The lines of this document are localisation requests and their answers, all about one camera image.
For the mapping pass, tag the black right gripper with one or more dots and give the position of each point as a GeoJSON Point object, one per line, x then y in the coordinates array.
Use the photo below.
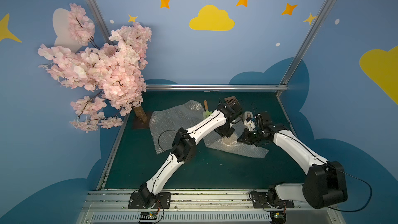
{"type": "Point", "coordinates": [247, 137]}

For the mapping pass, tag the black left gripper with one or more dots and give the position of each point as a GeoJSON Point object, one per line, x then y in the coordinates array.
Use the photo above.
{"type": "Point", "coordinates": [225, 130]}

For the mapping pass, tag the white speckled mug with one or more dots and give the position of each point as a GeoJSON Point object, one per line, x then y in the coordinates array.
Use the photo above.
{"type": "Point", "coordinates": [230, 142]}

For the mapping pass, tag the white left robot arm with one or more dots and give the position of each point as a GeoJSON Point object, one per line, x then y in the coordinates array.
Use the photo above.
{"type": "Point", "coordinates": [184, 148]}

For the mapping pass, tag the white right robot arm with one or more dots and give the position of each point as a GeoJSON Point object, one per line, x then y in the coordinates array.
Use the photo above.
{"type": "Point", "coordinates": [325, 182]}

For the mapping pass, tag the white tape dispenser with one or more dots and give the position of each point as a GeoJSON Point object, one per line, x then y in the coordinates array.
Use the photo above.
{"type": "Point", "coordinates": [248, 120]}

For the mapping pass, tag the brown slotted scoop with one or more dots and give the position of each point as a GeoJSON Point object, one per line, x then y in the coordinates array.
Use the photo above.
{"type": "Point", "coordinates": [232, 100]}

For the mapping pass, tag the right circuit board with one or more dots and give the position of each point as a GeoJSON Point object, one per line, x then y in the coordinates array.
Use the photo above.
{"type": "Point", "coordinates": [277, 217]}

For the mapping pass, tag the circuit board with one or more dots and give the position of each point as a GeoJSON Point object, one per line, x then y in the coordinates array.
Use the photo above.
{"type": "Point", "coordinates": [148, 217]}
{"type": "Point", "coordinates": [277, 217]}

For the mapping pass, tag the left circuit board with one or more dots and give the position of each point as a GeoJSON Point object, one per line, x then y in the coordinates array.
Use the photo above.
{"type": "Point", "coordinates": [148, 217]}

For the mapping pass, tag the pink cherry blossom tree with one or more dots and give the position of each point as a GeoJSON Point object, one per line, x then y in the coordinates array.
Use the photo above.
{"type": "Point", "coordinates": [112, 72]}

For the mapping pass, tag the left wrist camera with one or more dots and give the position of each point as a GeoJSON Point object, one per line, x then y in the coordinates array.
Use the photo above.
{"type": "Point", "coordinates": [231, 113]}

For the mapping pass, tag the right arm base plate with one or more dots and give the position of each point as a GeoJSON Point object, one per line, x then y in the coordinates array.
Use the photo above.
{"type": "Point", "coordinates": [265, 199]}

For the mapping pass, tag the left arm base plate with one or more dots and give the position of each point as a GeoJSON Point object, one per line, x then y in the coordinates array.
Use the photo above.
{"type": "Point", "coordinates": [162, 201]}

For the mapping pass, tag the aluminium front rail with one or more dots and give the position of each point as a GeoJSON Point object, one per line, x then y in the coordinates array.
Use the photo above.
{"type": "Point", "coordinates": [198, 206]}

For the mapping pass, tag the right aluminium frame post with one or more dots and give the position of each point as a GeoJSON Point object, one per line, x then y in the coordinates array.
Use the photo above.
{"type": "Point", "coordinates": [309, 38]}

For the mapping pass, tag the aluminium frame post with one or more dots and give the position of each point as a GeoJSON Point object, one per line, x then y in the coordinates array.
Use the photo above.
{"type": "Point", "coordinates": [99, 20]}
{"type": "Point", "coordinates": [309, 38]}

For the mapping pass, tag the left aluminium frame post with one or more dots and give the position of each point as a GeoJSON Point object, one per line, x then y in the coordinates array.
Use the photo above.
{"type": "Point", "coordinates": [99, 20]}

